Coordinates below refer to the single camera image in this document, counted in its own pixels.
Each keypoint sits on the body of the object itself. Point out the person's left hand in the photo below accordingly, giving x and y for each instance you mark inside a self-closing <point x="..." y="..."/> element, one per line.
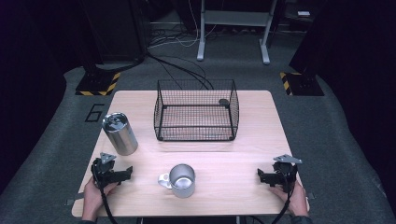
<point x="92" y="199"/>

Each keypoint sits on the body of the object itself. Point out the black base with hazard stripes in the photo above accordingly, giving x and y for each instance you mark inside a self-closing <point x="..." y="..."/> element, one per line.
<point x="96" y="84"/>
<point x="302" y="85"/>

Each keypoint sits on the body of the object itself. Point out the person's right hand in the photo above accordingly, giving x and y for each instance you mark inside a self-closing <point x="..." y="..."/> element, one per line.
<point x="297" y="200"/>

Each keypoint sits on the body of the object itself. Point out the dark cabinet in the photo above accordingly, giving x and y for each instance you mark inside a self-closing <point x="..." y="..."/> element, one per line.
<point x="118" y="31"/>

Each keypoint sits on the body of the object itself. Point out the white metal stand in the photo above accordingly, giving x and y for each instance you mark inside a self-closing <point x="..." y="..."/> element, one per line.
<point x="233" y="18"/>

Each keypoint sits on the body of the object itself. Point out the steel tumbler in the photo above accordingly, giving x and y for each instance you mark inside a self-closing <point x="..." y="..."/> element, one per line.
<point x="121" y="137"/>

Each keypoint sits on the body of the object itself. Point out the grey tape strip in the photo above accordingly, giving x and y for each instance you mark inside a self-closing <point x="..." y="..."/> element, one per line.
<point x="310" y="196"/>
<point x="76" y="197"/>

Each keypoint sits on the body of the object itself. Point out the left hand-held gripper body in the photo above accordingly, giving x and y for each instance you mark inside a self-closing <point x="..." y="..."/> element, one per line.
<point x="104" y="172"/>

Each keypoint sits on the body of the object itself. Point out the small white box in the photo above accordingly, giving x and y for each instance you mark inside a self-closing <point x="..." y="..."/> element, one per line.
<point x="303" y="13"/>

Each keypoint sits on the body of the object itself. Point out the dark curtain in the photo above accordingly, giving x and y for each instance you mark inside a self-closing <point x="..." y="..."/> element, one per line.
<point x="31" y="62"/>
<point x="358" y="62"/>

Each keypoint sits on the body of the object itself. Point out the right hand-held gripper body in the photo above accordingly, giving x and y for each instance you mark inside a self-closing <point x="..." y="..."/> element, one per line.
<point x="285" y="172"/>

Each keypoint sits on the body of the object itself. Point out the dark round pad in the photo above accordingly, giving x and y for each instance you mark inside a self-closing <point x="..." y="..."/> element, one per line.
<point x="223" y="101"/>

